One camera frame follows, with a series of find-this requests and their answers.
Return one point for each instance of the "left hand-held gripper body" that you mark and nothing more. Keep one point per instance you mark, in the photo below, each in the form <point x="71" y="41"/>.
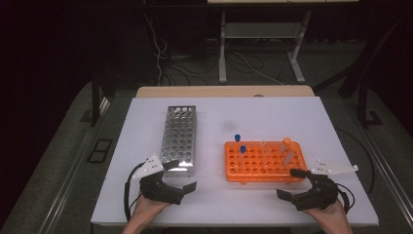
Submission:
<point x="157" y="190"/>

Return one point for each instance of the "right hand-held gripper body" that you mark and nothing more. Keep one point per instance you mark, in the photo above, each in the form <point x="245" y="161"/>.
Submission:
<point x="319" y="195"/>

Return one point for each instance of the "orange-capped test tube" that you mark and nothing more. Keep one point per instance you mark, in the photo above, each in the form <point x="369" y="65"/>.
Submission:
<point x="293" y="148"/>
<point x="286" y="141"/>

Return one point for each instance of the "metal test tube rack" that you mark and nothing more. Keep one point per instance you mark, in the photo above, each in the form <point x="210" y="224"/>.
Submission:
<point x="179" y="139"/>

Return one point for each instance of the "orange test tube rack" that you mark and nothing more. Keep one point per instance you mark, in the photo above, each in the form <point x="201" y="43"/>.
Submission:
<point x="259" y="165"/>

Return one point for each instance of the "blue-capped test tube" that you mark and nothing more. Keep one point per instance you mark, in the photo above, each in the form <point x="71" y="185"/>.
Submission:
<point x="237" y="137"/>
<point x="242" y="149"/>

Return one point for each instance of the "person's left hand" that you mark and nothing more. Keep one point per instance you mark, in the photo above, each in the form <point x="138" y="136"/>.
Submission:
<point x="146" y="209"/>

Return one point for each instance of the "person's right hand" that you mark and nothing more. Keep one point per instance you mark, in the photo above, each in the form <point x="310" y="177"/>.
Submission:
<point x="331" y="214"/>

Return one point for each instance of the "wooden table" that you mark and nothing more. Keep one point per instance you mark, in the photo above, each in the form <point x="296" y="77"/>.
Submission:
<point x="211" y="91"/>

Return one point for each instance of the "black angled stand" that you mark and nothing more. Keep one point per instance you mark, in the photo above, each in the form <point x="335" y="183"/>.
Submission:
<point x="363" y="97"/>

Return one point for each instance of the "black stand leg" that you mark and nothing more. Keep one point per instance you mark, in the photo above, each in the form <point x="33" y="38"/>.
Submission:
<point x="95" y="97"/>

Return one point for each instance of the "grey metal desk frame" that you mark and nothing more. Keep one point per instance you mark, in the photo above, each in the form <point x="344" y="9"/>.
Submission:
<point x="259" y="30"/>

